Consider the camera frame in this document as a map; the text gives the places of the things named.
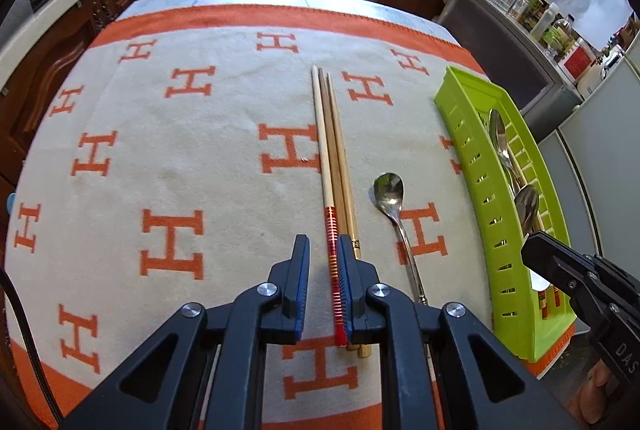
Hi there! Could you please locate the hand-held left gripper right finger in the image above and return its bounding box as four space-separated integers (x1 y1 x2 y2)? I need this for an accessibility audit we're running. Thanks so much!
336 235 571 430

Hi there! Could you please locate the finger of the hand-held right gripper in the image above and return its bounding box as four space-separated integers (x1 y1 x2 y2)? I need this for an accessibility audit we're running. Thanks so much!
520 232 597 297

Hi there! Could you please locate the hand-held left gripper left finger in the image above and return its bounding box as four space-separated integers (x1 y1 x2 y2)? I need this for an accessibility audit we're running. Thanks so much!
60 234 311 430

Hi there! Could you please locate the pale red-banded wooden chopstick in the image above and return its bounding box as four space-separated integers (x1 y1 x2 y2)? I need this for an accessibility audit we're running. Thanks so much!
537 287 563 318
311 64 349 347

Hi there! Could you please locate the large steel spoon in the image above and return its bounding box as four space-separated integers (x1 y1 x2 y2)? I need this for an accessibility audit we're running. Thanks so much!
487 109 526 191
514 185 543 241

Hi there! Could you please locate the green plastic utensil tray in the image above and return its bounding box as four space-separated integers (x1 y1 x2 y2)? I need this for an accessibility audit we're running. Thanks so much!
433 66 578 361

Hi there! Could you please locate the brown wooden chopstick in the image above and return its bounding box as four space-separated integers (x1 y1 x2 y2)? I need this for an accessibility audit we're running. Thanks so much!
325 74 372 358
318 68 361 352

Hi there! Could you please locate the person's right hand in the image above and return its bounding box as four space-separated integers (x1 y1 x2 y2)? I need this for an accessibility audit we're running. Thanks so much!
570 360 618 426

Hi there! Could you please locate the small steel spoon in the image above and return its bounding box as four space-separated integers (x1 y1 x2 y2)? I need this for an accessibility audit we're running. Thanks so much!
372 172 428 305

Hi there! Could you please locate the white refrigerator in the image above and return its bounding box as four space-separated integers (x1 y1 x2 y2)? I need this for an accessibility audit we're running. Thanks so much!
537 54 640 258

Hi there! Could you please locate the beige orange printed blanket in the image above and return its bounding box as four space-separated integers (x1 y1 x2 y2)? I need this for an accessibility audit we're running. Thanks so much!
2 4 576 430

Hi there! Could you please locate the red tin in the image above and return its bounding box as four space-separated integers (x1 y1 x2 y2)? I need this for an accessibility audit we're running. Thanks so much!
560 37 596 80

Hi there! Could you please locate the grey metal appliance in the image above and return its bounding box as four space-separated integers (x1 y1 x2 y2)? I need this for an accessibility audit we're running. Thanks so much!
440 0 586 115

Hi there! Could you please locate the black cable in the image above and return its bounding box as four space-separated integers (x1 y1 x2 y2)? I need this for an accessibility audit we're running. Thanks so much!
0 267 63 426

